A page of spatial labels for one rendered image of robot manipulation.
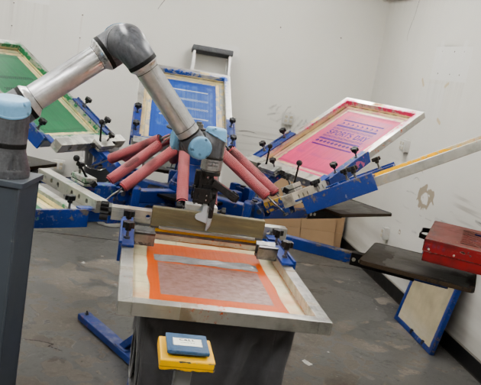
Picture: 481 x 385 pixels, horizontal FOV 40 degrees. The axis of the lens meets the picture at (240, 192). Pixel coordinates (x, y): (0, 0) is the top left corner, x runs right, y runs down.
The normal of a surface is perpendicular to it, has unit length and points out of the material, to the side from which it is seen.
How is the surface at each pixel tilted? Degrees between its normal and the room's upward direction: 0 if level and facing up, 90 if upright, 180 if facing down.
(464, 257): 90
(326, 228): 78
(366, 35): 90
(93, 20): 90
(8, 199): 90
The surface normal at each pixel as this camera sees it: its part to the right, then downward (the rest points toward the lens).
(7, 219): -0.04, 0.18
